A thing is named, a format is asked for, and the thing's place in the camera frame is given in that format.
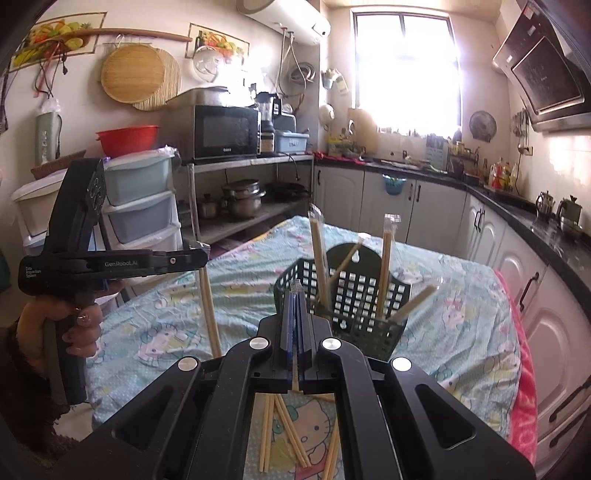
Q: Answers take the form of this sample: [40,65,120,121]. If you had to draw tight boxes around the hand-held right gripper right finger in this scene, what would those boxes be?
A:
[298,290,536,480]

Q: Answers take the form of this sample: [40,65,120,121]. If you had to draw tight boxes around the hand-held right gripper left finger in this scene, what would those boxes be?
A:
[55,290,297,480]

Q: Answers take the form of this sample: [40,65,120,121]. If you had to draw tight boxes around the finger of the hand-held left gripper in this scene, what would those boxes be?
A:
[152,249,209,274]

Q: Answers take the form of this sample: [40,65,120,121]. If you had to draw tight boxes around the single chopstick pair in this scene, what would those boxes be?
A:
[198,240,223,360]
[289,278,306,394]

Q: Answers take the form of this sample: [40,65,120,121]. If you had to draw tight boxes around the green plastic utensil basket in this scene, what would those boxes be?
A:
[273,243,413,361]

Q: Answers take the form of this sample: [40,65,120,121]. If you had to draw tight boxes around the person's left forearm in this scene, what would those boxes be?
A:
[0,318,70,467]

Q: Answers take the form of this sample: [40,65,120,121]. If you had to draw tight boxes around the bunch of hanging steel utensils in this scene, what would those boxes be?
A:
[512,108,533,155]

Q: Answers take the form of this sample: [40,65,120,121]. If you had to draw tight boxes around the person's left hand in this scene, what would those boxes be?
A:
[18,298,105,358]

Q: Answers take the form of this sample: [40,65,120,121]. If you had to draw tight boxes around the small steel pot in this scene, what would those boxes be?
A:
[198,194,220,221]

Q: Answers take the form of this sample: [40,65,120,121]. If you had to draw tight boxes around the cartoon cat printed tablecloth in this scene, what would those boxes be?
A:
[85,215,522,480]

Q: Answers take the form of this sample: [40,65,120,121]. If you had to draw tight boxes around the white lidded bucket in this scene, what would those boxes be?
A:
[10,170,72,241]

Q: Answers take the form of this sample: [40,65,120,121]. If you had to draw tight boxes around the steel stockpot with lid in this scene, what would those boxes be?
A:
[221,178,269,220]

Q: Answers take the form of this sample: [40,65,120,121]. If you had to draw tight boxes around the pastel plastic drawer tower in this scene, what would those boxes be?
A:
[99,150,183,259]

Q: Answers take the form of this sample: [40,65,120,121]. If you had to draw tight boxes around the metal shelf rack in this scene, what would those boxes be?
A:
[178,154,315,245]

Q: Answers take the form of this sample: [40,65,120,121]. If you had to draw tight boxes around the black frying pan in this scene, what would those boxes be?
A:
[265,181,311,202]

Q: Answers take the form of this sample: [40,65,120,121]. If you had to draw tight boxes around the red plastic basin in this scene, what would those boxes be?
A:
[95,124,161,158]

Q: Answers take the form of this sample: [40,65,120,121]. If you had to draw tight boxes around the black microwave oven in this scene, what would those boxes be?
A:
[178,104,262,164]

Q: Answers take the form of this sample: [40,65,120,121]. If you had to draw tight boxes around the grey-green hanging bag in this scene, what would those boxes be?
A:
[36,98,64,165]

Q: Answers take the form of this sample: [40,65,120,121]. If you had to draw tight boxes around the blue plastic box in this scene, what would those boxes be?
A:
[274,130,311,154]

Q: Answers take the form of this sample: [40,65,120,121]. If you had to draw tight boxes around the bamboo mat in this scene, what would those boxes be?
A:
[131,46,182,112]

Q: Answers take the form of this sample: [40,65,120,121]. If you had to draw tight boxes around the black blender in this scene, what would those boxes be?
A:
[255,91,283,136]

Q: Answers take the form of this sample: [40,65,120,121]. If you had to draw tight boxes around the blue hanging bin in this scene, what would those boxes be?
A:
[382,174,408,196]

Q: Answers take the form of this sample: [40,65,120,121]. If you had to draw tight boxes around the red cloth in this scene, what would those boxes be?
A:
[315,154,372,165]

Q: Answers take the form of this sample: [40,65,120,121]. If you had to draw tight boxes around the round woven bamboo tray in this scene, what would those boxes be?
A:
[100,45,166,104]

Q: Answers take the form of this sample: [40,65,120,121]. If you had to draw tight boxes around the white plastic colander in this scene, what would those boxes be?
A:
[193,45,232,85]

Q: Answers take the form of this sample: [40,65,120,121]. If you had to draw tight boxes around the beige cutting board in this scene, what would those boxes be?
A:
[347,108,380,157]

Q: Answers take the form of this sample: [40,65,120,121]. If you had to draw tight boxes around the pink fleece blanket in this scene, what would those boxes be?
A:
[494,270,541,469]

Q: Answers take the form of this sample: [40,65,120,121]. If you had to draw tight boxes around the wooden rolling pin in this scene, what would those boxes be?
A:
[59,28,193,48]

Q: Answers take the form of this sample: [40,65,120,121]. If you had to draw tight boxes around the black dish rack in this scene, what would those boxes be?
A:
[447,147,482,180]

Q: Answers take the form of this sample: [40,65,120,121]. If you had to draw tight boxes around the group of condiment bottles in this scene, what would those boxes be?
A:
[486,157,522,191]

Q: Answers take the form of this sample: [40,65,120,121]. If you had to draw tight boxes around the white water heater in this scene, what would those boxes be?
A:
[237,0,332,45]

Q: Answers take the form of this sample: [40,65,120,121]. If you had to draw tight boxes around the steel teapot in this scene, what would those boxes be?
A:
[534,191,556,217]

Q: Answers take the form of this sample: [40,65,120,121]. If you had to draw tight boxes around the kitchen window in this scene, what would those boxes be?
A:
[353,11,462,134]

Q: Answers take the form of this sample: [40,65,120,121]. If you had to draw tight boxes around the steel kettle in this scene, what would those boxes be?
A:
[555,195,586,234]

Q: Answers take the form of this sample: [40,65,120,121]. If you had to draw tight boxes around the black range hood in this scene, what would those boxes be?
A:
[492,0,591,134]

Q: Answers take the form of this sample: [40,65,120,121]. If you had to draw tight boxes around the white hoses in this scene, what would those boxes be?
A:
[276,28,319,100]

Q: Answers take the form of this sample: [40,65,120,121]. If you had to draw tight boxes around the fruit wall poster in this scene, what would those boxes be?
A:
[185,22,251,61]
[8,11,108,71]

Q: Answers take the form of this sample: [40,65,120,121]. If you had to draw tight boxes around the wall-mounted plastic holder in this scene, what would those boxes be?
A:
[320,68,350,96]

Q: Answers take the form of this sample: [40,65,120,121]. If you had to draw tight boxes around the small wall fan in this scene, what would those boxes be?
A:
[468,110,498,140]

